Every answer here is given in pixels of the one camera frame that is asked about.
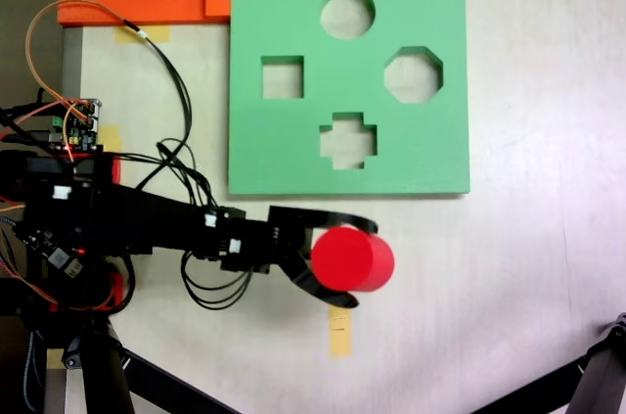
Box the yellow tape strip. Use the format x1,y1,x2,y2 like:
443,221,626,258
328,304,353,359
114,24,171,44
100,124,123,155

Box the red cylinder block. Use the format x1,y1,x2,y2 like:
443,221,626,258
310,226,396,294

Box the black servo cable loop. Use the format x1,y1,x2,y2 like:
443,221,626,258
179,250,256,310

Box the black usb cable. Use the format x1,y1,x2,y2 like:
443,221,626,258
0,132,63,144

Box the black notched tripod leg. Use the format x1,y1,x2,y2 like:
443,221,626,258
469,310,626,414

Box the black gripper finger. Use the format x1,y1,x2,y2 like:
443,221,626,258
312,210,380,235
283,256,361,310

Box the circuit board with wires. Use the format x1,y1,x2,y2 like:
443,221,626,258
51,98,105,154

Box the long thin black cable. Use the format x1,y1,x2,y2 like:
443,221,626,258
121,20,216,212

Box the blue braided cable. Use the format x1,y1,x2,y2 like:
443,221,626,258
22,330,45,413

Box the thin orange wire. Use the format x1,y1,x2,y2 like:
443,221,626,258
24,0,148,115

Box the red printed base mount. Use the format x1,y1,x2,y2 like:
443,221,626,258
48,159,124,311

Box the green shape sorting board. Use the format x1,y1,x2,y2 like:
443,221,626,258
227,0,471,200

